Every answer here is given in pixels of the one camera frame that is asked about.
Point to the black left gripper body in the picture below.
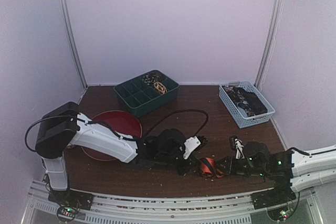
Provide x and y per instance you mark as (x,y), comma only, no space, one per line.
(182,170)

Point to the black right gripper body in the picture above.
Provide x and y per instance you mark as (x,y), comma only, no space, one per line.
(230,165)

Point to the orange navy striped tie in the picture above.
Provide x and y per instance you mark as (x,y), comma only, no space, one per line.
(207,168)

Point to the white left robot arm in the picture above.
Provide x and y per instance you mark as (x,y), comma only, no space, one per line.
(65,126)

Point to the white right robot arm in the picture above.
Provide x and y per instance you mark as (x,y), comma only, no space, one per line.
(293,169)

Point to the light blue perforated basket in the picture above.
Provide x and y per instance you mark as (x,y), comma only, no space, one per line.
(239,114)

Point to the plain black tie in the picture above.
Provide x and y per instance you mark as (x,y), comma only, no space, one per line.
(255,103)

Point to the red round tray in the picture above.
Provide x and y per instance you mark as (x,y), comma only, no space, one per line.
(120,121)

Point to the tan patterned rolled tie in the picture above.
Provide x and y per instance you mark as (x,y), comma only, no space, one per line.
(160,88)

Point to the dark green divided organizer box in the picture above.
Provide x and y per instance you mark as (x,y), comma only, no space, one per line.
(139,99)

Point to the black white rolled tie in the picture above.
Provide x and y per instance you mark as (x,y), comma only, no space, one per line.
(151,78)

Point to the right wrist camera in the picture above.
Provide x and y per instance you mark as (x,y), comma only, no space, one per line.
(237,146)

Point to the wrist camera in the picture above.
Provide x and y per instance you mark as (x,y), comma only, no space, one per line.
(193,143)
(237,146)

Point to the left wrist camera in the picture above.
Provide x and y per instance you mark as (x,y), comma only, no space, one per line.
(193,143)

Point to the right aluminium frame post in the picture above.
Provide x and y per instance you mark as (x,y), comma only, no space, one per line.
(266,55)

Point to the aluminium frame post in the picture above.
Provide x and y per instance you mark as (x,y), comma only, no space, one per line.
(72,43)
(266,55)

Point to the left aluminium frame post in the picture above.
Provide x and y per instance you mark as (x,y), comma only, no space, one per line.
(72,43)

